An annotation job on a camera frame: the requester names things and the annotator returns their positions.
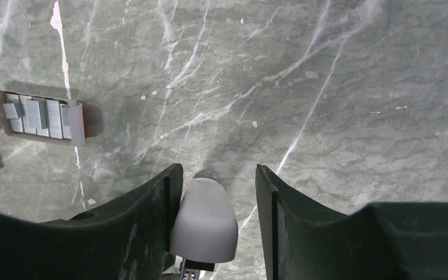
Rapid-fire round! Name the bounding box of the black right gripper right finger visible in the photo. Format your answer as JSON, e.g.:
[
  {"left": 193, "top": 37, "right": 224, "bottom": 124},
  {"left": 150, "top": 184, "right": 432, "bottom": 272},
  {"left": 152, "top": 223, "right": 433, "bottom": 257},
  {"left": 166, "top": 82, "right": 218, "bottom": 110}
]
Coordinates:
[{"left": 255, "top": 164, "right": 448, "bottom": 279}]

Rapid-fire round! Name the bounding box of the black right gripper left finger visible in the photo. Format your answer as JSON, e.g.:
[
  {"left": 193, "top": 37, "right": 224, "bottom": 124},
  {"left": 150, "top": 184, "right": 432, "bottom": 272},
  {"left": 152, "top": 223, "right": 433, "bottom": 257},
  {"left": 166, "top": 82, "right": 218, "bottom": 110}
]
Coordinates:
[{"left": 0, "top": 163, "right": 183, "bottom": 279}]

